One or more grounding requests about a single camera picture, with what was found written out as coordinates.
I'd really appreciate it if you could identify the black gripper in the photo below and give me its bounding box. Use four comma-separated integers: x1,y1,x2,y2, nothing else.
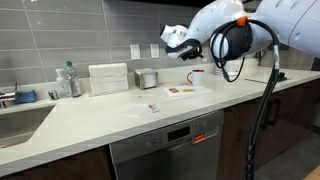
181,44,204,62

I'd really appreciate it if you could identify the white cup red inside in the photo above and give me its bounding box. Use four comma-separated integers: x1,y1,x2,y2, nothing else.
186,69,206,88

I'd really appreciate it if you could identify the tall printed paper cup stack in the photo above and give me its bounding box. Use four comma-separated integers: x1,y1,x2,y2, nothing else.
229,58,246,74

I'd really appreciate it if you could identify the water bottle green cap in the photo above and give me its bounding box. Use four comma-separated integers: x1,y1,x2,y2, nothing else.
65,60,83,99

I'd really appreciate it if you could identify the clear soap bottle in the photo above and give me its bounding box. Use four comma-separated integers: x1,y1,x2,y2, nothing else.
55,68,70,99

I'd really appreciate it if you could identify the metallic napkin dispenser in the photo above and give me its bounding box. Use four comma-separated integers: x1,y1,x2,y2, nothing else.
134,68,159,90

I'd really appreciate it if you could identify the small sauce packet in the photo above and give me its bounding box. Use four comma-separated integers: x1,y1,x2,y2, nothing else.
147,104,161,114

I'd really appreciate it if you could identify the white paper napkin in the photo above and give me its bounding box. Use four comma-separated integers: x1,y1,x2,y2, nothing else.
119,103,150,118

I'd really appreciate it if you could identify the stack of white paper towels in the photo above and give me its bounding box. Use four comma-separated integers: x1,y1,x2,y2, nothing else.
88,63,130,97

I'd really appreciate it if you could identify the black object on mat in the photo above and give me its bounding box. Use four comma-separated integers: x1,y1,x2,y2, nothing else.
276,71,289,82

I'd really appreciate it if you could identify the stainless steel dishwasher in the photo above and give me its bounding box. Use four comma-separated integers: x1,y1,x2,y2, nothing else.
109,109,225,180

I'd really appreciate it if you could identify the small metal can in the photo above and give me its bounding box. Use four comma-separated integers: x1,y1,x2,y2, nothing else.
48,89,60,101

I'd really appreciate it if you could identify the dark wood sink cabinet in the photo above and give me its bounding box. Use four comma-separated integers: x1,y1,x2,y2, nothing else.
0,145,113,180

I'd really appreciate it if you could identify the blue sponge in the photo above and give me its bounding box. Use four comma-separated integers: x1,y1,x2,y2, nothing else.
13,89,38,105

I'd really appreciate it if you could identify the kitchen sink basin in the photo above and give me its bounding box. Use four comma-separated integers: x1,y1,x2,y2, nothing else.
0,104,56,150

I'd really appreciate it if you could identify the chrome faucet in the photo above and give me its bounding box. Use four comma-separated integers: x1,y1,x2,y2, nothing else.
0,82,19,110

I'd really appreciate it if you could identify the white wall outlet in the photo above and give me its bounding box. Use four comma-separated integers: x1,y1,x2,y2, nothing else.
150,43,160,59

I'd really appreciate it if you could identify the white light switch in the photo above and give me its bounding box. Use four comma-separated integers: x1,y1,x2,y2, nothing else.
129,44,141,61

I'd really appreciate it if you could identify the orange cable tie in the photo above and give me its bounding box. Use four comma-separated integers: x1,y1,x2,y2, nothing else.
236,15,249,27

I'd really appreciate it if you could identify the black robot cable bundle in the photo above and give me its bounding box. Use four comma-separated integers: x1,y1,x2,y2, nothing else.
209,19,282,180

